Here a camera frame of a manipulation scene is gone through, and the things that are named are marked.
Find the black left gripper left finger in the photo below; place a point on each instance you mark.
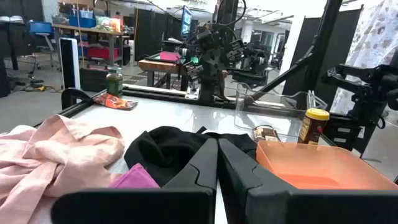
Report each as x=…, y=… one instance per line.
x=189, y=193

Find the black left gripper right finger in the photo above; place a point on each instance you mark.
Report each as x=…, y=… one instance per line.
x=280, y=208

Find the orange spice packet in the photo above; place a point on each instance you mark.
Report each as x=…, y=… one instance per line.
x=115, y=101

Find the glass herb jar green lid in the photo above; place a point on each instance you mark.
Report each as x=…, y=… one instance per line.
x=114, y=82

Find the black background robot arm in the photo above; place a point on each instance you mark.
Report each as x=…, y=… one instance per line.
x=214, y=59
x=258, y=62

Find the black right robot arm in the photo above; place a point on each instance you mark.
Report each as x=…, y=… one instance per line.
x=370, y=93

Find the black cloth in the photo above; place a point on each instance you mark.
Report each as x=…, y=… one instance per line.
x=161, y=149

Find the orange plastic tray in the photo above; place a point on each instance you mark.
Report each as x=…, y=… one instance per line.
x=311, y=161

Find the magenta cloth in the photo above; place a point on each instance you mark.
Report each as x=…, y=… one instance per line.
x=135, y=179

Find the clear plastic tray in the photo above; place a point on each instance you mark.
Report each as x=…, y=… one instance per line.
x=270, y=115

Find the wooden background table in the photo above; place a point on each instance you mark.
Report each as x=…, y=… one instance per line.
x=158, y=66

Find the pink mat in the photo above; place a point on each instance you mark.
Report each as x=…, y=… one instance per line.
x=169, y=56

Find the pale pink cloth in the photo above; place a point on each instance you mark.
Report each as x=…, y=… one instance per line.
x=46, y=155

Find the black floor case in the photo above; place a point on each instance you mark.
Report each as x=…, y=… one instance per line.
x=93, y=79

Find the black table clamp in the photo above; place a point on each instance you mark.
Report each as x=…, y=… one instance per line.
x=70, y=93

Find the red storage bin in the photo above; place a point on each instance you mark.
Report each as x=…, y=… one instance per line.
x=102, y=53

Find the black room partition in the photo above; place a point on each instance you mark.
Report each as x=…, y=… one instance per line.
x=348, y=37
x=149, y=31

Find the background computer monitor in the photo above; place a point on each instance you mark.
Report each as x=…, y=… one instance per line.
x=186, y=21

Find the white tower fan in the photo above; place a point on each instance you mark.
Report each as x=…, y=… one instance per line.
x=70, y=62

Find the colourful snack bag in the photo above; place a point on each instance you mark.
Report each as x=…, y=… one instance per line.
x=109, y=24

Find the wooden workbench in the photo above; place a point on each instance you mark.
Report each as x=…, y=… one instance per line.
x=87, y=30

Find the patterned white curtain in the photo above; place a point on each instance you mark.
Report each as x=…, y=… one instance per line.
x=373, y=31

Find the blue storage bin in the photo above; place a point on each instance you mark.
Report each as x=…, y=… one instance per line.
x=82, y=22

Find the blue chair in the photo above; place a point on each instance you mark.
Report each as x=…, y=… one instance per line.
x=40, y=28

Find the black table frame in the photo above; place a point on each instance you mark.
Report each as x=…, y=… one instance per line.
x=155, y=92

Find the black overhead frame strut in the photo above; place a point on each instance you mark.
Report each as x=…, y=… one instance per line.
x=323, y=31

